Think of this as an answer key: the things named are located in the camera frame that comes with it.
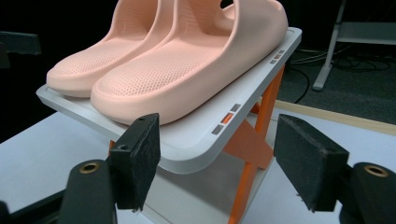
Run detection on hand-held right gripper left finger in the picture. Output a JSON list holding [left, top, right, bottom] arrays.
[[108, 112, 162, 213]]

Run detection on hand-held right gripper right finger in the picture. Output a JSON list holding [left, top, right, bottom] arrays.
[[274, 113, 350, 213]]

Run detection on white shoe rack orange supports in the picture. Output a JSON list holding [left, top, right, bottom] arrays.
[[35, 27, 303, 224]]

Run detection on pink slipper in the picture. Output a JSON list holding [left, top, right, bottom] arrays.
[[90, 0, 289, 126], [46, 0, 177, 99]]

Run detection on wooden table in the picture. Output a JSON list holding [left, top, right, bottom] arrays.
[[275, 99, 396, 137]]

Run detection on white table mat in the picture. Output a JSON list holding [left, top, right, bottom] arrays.
[[0, 108, 396, 224]]

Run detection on white metal stand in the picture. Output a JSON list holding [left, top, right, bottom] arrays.
[[312, 0, 396, 92]]

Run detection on black floor cable bundle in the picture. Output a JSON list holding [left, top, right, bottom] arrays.
[[288, 46, 394, 105]]

